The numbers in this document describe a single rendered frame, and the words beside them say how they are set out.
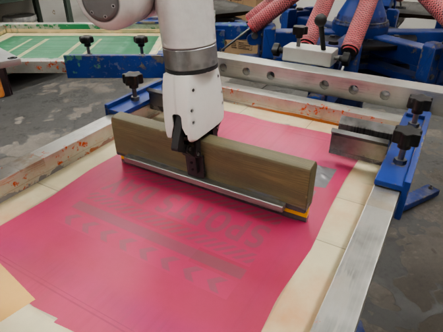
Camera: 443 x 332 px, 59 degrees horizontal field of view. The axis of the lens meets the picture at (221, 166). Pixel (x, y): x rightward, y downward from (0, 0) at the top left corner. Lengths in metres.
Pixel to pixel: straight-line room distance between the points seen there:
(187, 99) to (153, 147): 0.15
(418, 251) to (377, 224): 1.59
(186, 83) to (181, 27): 0.07
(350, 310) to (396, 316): 1.38
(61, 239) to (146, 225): 0.12
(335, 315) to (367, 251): 0.11
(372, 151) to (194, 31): 0.37
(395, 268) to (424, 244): 0.25
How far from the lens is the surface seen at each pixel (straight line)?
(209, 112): 0.58
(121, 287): 0.51
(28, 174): 0.73
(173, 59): 0.54
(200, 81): 0.55
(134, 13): 0.51
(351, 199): 0.67
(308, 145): 0.81
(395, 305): 1.86
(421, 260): 2.11
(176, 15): 0.52
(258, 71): 1.02
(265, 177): 0.57
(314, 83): 0.97
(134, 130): 0.67
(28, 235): 0.63
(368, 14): 1.24
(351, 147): 0.72
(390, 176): 0.65
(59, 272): 0.55
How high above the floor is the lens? 1.32
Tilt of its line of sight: 31 degrees down
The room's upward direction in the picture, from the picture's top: straight up
